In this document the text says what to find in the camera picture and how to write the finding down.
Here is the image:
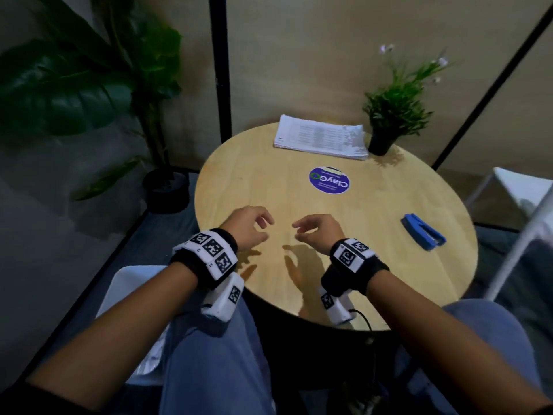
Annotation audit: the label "person's left hand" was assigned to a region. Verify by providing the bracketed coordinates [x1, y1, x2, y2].
[219, 206, 275, 254]

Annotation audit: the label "person's right hand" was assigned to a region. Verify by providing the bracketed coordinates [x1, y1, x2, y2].
[291, 213, 346, 256]

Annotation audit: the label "blue stapler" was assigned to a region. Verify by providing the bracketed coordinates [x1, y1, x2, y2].
[400, 213, 447, 251]

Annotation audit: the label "stack of printed papers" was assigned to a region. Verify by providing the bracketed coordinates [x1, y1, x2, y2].
[272, 114, 369, 160]

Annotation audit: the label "person's left forearm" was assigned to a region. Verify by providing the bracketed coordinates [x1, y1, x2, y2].
[25, 262, 199, 411]

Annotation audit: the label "person's right forearm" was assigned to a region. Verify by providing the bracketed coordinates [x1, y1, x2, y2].
[366, 270, 552, 415]

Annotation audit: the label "round wooden table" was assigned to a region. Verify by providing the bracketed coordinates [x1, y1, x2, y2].
[194, 122, 479, 332]

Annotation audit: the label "person's grey trousers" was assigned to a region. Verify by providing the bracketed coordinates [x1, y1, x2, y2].
[158, 293, 543, 415]

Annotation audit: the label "person's black shirt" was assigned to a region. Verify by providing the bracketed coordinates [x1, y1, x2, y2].
[0, 382, 100, 415]

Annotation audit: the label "black right wristband with markers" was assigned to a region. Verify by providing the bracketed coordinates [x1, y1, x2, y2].
[320, 238, 391, 298]

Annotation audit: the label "black wristband with markers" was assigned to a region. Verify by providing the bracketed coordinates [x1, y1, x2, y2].
[320, 238, 391, 298]
[169, 228, 239, 291]

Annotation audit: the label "black left wristband with markers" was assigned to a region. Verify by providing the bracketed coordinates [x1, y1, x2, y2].
[169, 228, 239, 291]

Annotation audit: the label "round blue sticker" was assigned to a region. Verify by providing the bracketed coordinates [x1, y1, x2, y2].
[308, 166, 351, 195]

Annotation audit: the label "white plastic bin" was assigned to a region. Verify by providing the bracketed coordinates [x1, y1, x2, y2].
[96, 265, 172, 387]

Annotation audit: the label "small potted flowering plant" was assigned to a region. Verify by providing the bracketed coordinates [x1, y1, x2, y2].
[362, 43, 450, 157]

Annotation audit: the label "white metal chair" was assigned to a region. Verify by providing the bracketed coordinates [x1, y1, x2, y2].
[464, 167, 553, 302]

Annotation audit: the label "large leafy potted plant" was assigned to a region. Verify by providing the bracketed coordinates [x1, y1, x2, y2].
[0, 0, 191, 214]

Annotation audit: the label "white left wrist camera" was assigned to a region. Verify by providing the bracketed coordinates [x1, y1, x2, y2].
[200, 271, 245, 323]

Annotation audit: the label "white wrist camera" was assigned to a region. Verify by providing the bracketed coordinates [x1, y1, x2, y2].
[317, 285, 357, 327]
[200, 271, 245, 323]

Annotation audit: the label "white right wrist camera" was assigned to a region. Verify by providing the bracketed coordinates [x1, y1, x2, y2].
[317, 285, 357, 327]

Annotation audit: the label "black right camera cable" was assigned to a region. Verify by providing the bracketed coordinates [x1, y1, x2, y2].
[347, 308, 377, 385]

